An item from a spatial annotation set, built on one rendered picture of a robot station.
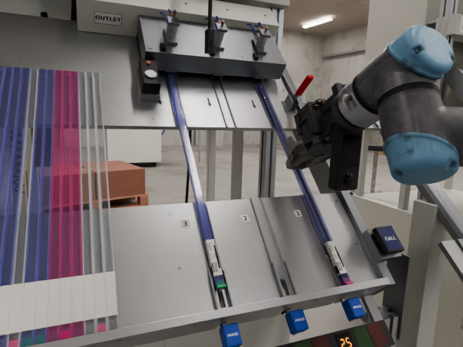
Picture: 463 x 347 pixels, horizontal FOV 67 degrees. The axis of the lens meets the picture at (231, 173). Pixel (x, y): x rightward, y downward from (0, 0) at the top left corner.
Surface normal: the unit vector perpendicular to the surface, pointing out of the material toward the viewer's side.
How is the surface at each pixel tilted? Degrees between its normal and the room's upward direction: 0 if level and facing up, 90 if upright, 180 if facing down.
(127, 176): 90
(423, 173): 148
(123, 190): 90
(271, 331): 90
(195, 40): 45
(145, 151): 90
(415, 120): 62
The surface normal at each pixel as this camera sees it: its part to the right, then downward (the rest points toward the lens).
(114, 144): 0.43, 0.16
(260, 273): 0.29, -0.59
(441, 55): 0.34, -0.36
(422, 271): -0.93, 0.04
